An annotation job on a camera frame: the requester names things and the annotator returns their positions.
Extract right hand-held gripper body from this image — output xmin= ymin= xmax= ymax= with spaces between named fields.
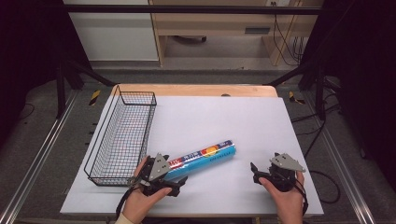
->
xmin=267 ymin=152 xmax=307 ymax=192

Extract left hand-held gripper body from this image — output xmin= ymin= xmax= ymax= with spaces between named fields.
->
xmin=135 ymin=152 xmax=176 ymax=197

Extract blue printed cylindrical tube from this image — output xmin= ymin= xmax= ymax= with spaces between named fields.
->
xmin=163 ymin=139 xmax=237 ymax=182

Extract person's right hand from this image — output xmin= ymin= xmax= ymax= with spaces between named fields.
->
xmin=258 ymin=171 xmax=306 ymax=224

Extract person's left hand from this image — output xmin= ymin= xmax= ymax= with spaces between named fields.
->
xmin=121 ymin=156 xmax=173 ymax=224

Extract white table mat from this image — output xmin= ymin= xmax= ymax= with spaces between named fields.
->
xmin=60 ymin=95 xmax=325 ymax=217

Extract yellow black tape strip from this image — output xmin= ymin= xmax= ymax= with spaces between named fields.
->
xmin=89 ymin=90 xmax=102 ymax=106
xmin=288 ymin=91 xmax=306 ymax=105

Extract white cabinet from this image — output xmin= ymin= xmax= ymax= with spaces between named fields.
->
xmin=63 ymin=0 xmax=160 ymax=62

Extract black curtain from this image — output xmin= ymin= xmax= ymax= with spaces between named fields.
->
xmin=300 ymin=0 xmax=396 ymax=190
xmin=0 ymin=0 xmax=92 ymax=147

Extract wooden desk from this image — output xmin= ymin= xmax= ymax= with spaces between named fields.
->
xmin=148 ymin=0 xmax=325 ymax=67

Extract right hand-held gripper cable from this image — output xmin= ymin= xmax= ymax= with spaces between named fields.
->
xmin=292 ymin=179 xmax=309 ymax=217

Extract hand-held gripper cable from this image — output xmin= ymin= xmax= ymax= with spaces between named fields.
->
xmin=115 ymin=186 xmax=135 ymax=219
xmin=292 ymin=179 xmax=309 ymax=217

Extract black wire basket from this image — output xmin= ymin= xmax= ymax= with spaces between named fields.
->
xmin=83 ymin=85 xmax=158 ymax=188

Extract black floor cable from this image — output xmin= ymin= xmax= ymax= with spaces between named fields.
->
xmin=307 ymin=169 xmax=341 ymax=205

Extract left hand-held gripper cable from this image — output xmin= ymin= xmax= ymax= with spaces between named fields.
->
xmin=115 ymin=186 xmax=135 ymax=219

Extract aluminium floor rail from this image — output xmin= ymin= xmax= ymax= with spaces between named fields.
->
xmin=0 ymin=90 xmax=79 ymax=224
xmin=302 ymin=92 xmax=378 ymax=224

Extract black frame leg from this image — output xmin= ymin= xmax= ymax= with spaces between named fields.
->
xmin=55 ymin=58 xmax=117 ymax=119
xmin=266 ymin=61 xmax=328 ymax=121

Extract black hanging wall cables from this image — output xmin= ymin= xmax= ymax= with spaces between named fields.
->
xmin=272 ymin=1 xmax=305 ymax=67

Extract black horizontal frame bar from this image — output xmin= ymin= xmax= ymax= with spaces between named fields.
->
xmin=62 ymin=4 xmax=322 ymax=16

